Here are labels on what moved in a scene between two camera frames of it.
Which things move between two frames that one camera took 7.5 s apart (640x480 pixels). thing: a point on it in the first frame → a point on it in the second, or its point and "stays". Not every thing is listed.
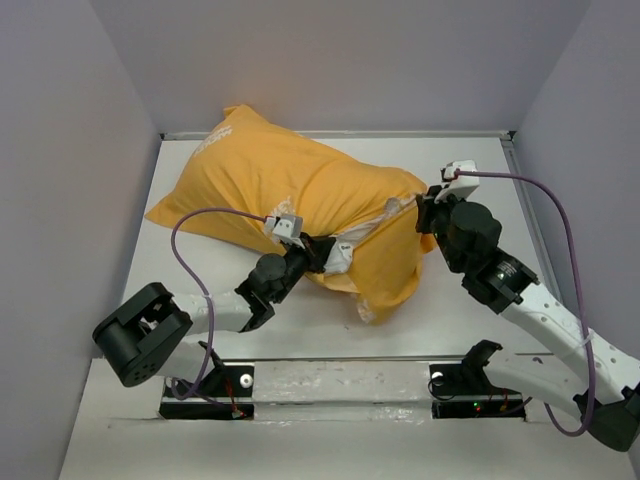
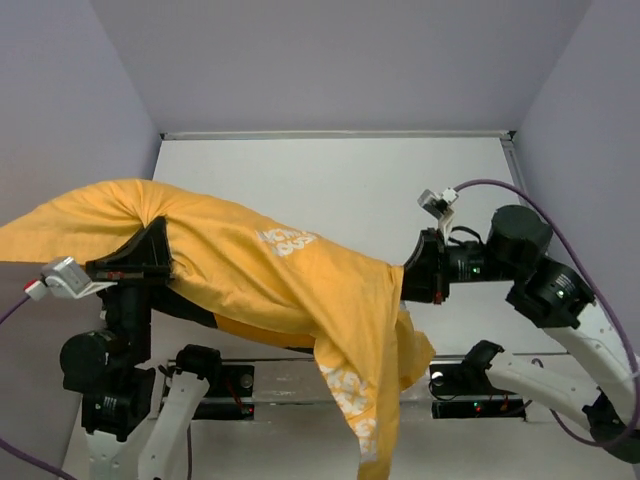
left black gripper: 314,255 → 143,258
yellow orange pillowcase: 251,164 → 258,285
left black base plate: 226,390 stays
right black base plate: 464,391 stays
